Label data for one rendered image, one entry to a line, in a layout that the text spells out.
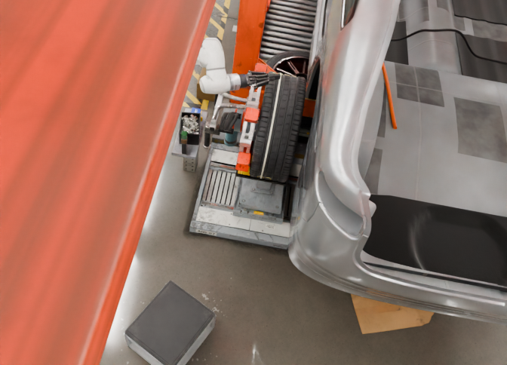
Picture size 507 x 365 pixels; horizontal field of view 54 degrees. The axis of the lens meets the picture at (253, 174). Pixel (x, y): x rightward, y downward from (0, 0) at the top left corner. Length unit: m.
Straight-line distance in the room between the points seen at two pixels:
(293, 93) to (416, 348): 1.85
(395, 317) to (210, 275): 1.28
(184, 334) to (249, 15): 1.91
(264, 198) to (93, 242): 3.37
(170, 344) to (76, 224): 2.77
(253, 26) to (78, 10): 2.97
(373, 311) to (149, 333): 1.50
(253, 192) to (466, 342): 1.75
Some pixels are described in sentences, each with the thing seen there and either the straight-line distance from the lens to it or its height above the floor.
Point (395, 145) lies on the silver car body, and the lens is 3.02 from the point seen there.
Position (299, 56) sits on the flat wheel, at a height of 0.50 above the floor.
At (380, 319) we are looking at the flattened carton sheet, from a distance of 3.56.
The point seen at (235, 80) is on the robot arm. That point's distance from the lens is 2.68.
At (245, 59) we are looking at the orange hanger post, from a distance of 3.37.
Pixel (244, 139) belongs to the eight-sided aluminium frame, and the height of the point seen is 0.98.
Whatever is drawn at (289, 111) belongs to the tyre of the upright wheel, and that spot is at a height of 1.15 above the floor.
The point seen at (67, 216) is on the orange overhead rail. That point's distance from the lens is 0.17.
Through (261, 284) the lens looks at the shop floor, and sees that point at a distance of 3.45.
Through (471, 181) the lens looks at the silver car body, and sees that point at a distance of 3.14.
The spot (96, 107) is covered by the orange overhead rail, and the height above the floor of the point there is 3.00.
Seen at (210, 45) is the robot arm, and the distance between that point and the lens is 2.66.
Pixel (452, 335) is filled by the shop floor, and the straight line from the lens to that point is 3.73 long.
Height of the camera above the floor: 3.14
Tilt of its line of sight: 53 degrees down
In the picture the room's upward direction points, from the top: 11 degrees clockwise
